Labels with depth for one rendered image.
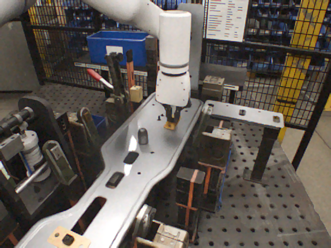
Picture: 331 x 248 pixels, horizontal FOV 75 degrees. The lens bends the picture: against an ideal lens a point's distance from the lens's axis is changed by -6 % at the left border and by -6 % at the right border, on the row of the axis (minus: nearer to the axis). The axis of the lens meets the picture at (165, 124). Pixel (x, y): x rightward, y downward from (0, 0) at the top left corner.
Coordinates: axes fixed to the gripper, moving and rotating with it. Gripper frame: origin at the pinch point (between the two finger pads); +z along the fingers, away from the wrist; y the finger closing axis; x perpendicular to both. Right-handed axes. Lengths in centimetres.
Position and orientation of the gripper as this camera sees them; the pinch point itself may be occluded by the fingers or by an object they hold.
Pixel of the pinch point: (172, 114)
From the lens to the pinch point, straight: 75.9
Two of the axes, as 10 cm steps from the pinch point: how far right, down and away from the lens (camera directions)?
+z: 0.0, 8.3, 5.6
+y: 9.3, 2.0, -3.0
